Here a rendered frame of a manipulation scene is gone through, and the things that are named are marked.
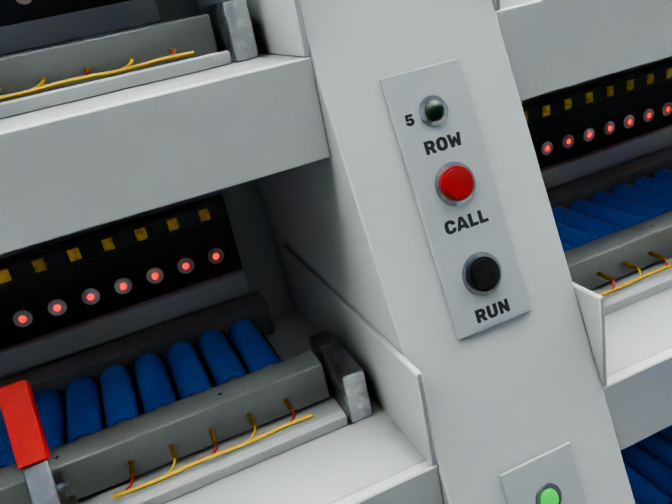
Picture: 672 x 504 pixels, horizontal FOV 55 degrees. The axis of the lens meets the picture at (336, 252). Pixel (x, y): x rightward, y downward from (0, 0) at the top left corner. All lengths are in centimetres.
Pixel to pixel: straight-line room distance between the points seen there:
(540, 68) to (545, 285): 11
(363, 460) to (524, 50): 21
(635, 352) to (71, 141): 29
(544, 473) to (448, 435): 5
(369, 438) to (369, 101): 16
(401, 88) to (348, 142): 3
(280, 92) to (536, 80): 13
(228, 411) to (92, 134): 15
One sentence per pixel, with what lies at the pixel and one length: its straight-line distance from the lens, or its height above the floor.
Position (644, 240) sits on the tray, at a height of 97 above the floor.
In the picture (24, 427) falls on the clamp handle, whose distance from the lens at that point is 31.
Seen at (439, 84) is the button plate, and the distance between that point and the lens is 30.
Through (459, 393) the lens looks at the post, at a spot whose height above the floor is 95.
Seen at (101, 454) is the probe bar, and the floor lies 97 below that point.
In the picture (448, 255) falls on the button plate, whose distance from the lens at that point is 30.
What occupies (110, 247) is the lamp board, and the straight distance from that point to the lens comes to 42.
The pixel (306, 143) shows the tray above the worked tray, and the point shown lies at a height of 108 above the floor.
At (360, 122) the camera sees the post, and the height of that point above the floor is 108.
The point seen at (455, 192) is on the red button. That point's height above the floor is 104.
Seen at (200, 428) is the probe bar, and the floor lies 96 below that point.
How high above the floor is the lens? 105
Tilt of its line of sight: 5 degrees down
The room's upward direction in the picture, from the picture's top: 17 degrees counter-clockwise
